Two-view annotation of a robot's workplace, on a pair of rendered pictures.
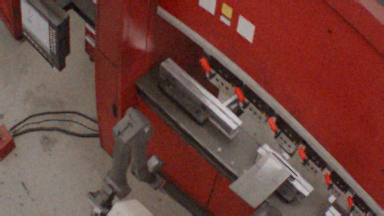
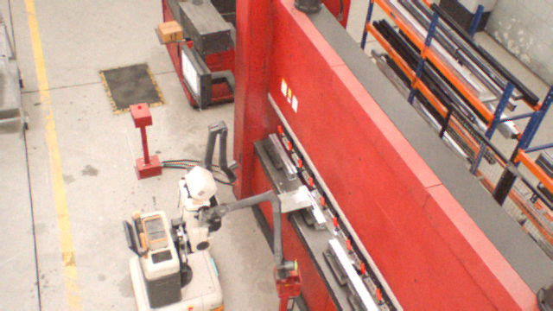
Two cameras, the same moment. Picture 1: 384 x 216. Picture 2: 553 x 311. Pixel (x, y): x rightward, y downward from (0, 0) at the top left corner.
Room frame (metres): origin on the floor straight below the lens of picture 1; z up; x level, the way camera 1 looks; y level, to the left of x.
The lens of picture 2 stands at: (-1.47, -1.56, 4.30)
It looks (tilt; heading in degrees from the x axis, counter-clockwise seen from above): 44 degrees down; 26
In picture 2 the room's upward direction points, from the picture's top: 5 degrees clockwise
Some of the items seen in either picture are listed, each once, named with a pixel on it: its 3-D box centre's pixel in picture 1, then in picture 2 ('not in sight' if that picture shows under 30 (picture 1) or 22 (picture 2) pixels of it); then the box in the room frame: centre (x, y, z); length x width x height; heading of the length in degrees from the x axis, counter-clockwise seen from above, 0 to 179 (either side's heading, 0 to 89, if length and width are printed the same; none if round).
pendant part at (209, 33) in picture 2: not in sight; (205, 60); (1.79, 0.81, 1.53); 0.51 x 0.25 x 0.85; 56
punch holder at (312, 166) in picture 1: (317, 156); (322, 189); (1.28, -0.60, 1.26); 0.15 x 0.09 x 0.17; 52
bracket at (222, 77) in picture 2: (73, 16); (224, 87); (1.97, 0.73, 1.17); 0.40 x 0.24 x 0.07; 52
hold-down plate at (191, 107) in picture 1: (182, 101); (273, 156); (1.71, 0.05, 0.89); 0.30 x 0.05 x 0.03; 52
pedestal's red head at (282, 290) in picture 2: not in sight; (287, 278); (0.79, -0.62, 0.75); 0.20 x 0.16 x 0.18; 41
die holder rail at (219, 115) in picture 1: (199, 97); (282, 156); (1.72, -0.03, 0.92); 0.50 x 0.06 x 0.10; 52
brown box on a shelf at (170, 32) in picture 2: not in sight; (169, 30); (2.59, 1.82, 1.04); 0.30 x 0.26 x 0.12; 51
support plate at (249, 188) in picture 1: (261, 180); (291, 200); (1.27, -0.37, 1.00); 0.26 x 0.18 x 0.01; 142
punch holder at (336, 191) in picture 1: (340, 180); (334, 209); (1.15, -0.75, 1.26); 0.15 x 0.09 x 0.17; 52
